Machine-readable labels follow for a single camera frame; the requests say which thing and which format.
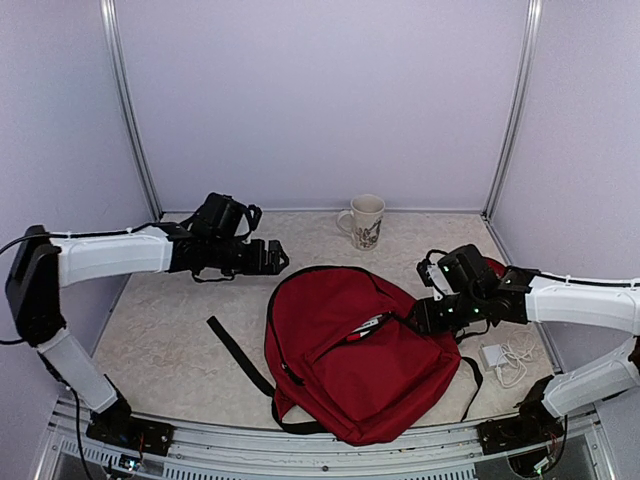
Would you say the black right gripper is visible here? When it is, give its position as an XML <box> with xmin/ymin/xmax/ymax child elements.
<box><xmin>404</xmin><ymin>290</ymin><xmax>485</xmax><ymax>337</ymax></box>

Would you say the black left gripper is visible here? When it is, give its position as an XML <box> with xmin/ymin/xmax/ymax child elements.
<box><xmin>208</xmin><ymin>236</ymin><xmax>290</xmax><ymax>277</ymax></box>

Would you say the red student backpack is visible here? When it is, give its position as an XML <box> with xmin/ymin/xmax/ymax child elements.
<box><xmin>207</xmin><ymin>265</ymin><xmax>483</xmax><ymax>446</ymax></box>

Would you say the white marker blue cap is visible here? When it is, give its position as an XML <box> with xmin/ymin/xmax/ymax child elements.
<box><xmin>354</xmin><ymin>313</ymin><xmax>390</xmax><ymax>335</ymax></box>

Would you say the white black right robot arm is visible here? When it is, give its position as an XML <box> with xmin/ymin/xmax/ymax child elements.
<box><xmin>412</xmin><ymin>244</ymin><xmax>639</xmax><ymax>444</ymax></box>

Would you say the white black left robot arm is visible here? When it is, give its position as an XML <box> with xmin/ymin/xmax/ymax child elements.
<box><xmin>5</xmin><ymin>193</ymin><xmax>289</xmax><ymax>445</ymax></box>

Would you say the red floral plate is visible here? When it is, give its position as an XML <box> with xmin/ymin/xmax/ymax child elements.
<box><xmin>485</xmin><ymin>257</ymin><xmax>506</xmax><ymax>278</ymax></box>

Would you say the white patterned ceramic mug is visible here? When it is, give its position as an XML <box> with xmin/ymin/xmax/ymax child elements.
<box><xmin>336</xmin><ymin>194</ymin><xmax>385</xmax><ymax>251</ymax></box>

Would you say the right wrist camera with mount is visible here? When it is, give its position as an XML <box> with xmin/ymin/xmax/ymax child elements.
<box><xmin>416</xmin><ymin>258</ymin><xmax>454</xmax><ymax>300</ymax></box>

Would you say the white charger with cable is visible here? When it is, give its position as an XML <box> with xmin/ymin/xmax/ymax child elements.
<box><xmin>479</xmin><ymin>332</ymin><xmax>536</xmax><ymax>389</ymax></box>

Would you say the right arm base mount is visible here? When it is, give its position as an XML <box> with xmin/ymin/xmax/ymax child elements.
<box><xmin>476</xmin><ymin>375</ymin><xmax>566</xmax><ymax>455</ymax></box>

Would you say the aluminium front rail frame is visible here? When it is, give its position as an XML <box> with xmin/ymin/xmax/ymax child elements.
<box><xmin>28</xmin><ymin>396</ymin><xmax>622</xmax><ymax>479</ymax></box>

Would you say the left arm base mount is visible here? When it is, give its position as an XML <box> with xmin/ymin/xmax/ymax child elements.
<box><xmin>86</xmin><ymin>380</ymin><xmax>175</xmax><ymax>457</ymax></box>

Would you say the left aluminium corner post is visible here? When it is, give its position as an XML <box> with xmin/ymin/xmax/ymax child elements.
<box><xmin>100</xmin><ymin>0</ymin><xmax>164</xmax><ymax>220</ymax></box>

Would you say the aluminium corner post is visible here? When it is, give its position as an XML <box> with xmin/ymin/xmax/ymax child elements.
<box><xmin>100</xmin><ymin>0</ymin><xmax>164</xmax><ymax>220</ymax></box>
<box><xmin>482</xmin><ymin>0</ymin><xmax>543</xmax><ymax>223</ymax></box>

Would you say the right aluminium corner post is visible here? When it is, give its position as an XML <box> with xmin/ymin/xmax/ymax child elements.
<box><xmin>482</xmin><ymin>0</ymin><xmax>543</xmax><ymax>223</ymax></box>

